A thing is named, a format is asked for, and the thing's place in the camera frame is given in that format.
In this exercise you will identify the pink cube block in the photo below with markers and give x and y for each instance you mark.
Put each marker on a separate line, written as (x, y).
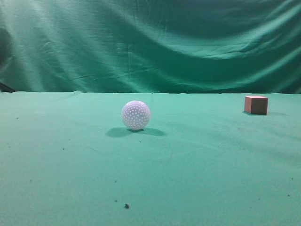
(256, 105)

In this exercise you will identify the white dimpled golf ball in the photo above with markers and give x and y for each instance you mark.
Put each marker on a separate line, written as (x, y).
(135, 115)

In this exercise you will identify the green backdrop cloth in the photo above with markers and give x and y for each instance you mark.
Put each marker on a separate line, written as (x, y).
(151, 46)

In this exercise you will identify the green table cloth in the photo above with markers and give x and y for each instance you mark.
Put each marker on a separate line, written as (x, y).
(67, 159)

